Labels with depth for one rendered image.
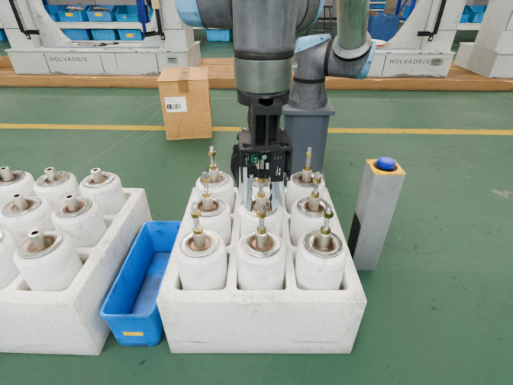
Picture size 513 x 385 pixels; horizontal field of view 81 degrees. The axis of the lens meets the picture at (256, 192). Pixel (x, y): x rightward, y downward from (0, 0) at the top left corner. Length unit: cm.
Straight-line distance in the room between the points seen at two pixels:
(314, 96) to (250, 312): 78
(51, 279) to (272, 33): 58
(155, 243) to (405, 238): 77
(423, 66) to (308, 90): 182
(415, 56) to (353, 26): 186
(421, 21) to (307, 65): 193
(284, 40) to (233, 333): 54
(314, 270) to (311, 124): 68
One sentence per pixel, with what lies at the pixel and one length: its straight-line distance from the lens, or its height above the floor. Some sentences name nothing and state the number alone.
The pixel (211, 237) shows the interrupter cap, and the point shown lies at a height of 25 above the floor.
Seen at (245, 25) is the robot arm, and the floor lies 62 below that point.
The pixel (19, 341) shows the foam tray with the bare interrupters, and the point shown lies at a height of 5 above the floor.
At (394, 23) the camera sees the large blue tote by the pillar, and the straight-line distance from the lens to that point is 519.
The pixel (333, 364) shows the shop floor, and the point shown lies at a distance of 75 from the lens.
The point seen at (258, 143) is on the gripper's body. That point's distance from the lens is 41.
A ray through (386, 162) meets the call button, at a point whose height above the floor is 33.
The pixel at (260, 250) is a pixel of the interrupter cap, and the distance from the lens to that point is 57.
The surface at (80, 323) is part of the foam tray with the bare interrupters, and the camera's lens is 72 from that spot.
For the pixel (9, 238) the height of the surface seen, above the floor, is 25.
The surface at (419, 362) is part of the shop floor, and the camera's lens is 81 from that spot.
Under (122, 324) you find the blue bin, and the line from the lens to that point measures 73.
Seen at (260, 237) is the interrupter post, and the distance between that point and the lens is 56.
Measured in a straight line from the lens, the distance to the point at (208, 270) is 58.
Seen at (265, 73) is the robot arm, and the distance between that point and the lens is 38.
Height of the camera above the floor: 65
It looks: 34 degrees down
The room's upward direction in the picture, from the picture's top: straight up
